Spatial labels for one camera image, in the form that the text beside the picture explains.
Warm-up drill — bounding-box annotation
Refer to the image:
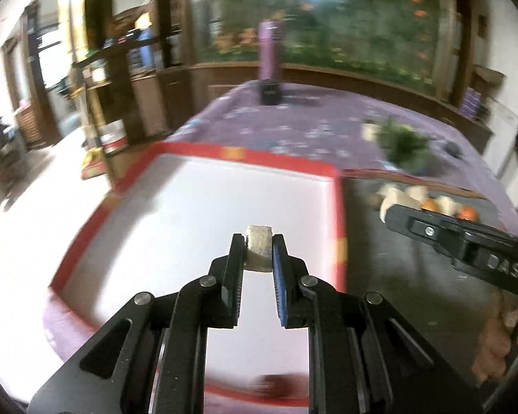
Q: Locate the dark red jujube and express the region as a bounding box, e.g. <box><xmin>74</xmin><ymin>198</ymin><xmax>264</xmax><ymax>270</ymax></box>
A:
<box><xmin>256</xmin><ymin>374</ymin><xmax>308</xmax><ymax>399</ymax></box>

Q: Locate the small black device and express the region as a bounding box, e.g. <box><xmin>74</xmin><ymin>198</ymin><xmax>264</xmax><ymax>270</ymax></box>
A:
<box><xmin>442</xmin><ymin>141</ymin><xmax>462</xmax><ymax>160</ymax></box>

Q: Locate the green leafy vegetable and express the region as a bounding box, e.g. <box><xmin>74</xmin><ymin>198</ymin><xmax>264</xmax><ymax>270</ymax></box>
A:
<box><xmin>375</xmin><ymin>118</ymin><xmax>432</xmax><ymax>175</ymax></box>

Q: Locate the orange tangerine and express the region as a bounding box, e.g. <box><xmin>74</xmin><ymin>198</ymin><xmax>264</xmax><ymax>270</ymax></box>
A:
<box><xmin>421</xmin><ymin>198</ymin><xmax>441</xmax><ymax>213</ymax></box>
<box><xmin>456</xmin><ymin>206</ymin><xmax>479</xmax><ymax>221</ymax></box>

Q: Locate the purple floral tablecloth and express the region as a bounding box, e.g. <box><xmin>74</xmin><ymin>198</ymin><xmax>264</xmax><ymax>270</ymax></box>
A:
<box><xmin>42</xmin><ymin>78</ymin><xmax>518</xmax><ymax>414</ymax></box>

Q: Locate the pale fruit cube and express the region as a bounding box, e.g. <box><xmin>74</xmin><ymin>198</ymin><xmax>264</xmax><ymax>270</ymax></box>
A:
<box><xmin>405</xmin><ymin>185</ymin><xmax>430</xmax><ymax>204</ymax></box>

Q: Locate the small pale fruit chunk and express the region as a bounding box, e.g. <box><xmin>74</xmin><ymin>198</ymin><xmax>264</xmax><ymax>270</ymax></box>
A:
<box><xmin>244</xmin><ymin>225</ymin><xmax>273</xmax><ymax>273</ymax></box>

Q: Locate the purple thermos bottle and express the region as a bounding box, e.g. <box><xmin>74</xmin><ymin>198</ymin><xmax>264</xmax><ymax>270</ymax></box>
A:
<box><xmin>258</xmin><ymin>21</ymin><xmax>282</xmax><ymax>81</ymax></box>

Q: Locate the red framed white tray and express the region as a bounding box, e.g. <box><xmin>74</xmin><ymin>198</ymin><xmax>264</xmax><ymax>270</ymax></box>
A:
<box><xmin>43</xmin><ymin>142</ymin><xmax>347</xmax><ymax>413</ymax></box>

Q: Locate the large pale fruit chunk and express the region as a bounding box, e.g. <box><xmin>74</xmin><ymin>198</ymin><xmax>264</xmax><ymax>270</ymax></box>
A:
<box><xmin>380</xmin><ymin>187</ymin><xmax>421</xmax><ymax>223</ymax></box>

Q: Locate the white plastic bucket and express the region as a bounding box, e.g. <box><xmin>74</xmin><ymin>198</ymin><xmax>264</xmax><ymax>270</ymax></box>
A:
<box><xmin>99</xmin><ymin>120</ymin><xmax>128</xmax><ymax>153</ymax></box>

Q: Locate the floral glass partition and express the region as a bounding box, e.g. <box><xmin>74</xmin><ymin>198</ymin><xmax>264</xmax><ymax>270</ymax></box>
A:
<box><xmin>190</xmin><ymin>0</ymin><xmax>448</xmax><ymax>96</ymax></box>

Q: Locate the person's right hand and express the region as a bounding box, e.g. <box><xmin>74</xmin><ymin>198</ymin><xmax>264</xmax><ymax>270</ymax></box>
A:
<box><xmin>472</xmin><ymin>292</ymin><xmax>518</xmax><ymax>386</ymax></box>

